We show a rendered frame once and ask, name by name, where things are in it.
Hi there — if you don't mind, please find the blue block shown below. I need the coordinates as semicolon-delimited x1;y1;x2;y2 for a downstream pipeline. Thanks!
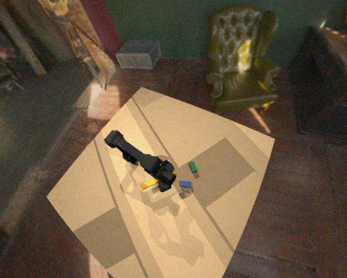
180;180;191;187

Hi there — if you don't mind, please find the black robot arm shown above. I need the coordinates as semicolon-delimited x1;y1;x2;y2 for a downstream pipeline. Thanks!
104;130;177;186

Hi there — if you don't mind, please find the orange bar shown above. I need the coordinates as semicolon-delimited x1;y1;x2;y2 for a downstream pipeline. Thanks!
140;170;176;190

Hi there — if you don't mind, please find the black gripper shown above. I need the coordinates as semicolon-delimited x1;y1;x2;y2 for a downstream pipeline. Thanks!
157;178;171;192

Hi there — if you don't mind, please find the green rectangular block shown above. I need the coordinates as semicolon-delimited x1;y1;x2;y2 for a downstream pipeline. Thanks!
189;162;198;173

